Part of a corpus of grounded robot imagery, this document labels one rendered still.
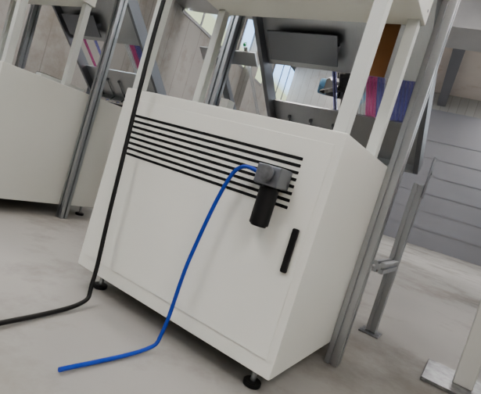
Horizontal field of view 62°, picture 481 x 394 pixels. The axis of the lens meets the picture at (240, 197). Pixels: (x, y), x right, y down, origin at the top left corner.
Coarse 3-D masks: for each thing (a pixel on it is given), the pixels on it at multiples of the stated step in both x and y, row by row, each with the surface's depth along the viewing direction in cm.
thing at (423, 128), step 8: (440, 0) 117; (432, 88) 138; (432, 96) 142; (432, 104) 146; (424, 112) 143; (424, 120) 145; (424, 128) 147; (424, 136) 151; (424, 144) 155; (416, 152) 155; (424, 152) 160; (416, 160) 158; (416, 168) 160
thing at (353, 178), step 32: (128, 96) 119; (160, 96) 112; (288, 128) 91; (320, 128) 87; (352, 160) 90; (320, 192) 85; (352, 192) 97; (320, 224) 85; (352, 224) 105; (320, 256) 91; (352, 256) 115; (96, 288) 124; (128, 288) 111; (320, 288) 98; (192, 320) 99; (288, 320) 86; (320, 320) 106; (224, 352) 93; (288, 352) 92; (256, 384) 94
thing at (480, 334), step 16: (480, 304) 132; (480, 320) 132; (480, 336) 131; (464, 352) 133; (480, 352) 131; (432, 368) 141; (448, 368) 147; (464, 368) 133; (432, 384) 129; (448, 384) 131; (464, 384) 132; (480, 384) 140
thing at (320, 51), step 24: (264, 24) 162; (288, 24) 156; (312, 24) 150; (336, 24) 145; (360, 24) 140; (432, 24) 127; (288, 48) 159; (312, 48) 152; (336, 48) 147; (408, 72) 141
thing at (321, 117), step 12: (276, 108) 188; (288, 108) 184; (300, 108) 180; (312, 108) 176; (324, 108) 173; (288, 120) 189; (300, 120) 184; (312, 120) 180; (324, 120) 177; (360, 120) 166; (372, 120) 162; (396, 120) 157; (360, 132) 169; (396, 132) 159; (384, 144) 166; (384, 156) 170; (408, 156) 163
